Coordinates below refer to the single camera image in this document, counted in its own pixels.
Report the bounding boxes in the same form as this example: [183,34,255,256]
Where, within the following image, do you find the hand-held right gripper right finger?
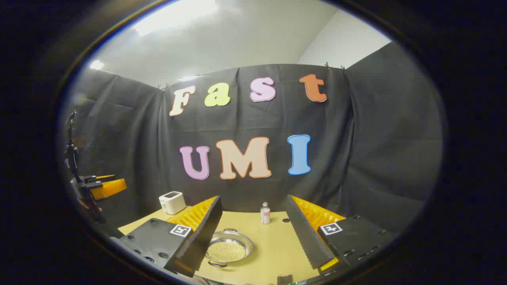
[285,194,393,274]

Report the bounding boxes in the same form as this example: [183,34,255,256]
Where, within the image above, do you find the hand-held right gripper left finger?
[119,195,223,277]

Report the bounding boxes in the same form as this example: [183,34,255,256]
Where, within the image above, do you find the steel pot with beans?
[205,228,254,268]

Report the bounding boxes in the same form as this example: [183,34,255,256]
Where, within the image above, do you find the white toaster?
[159,191,187,215]

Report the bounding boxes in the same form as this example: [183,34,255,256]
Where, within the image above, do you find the black backdrop cloth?
[59,42,443,234]

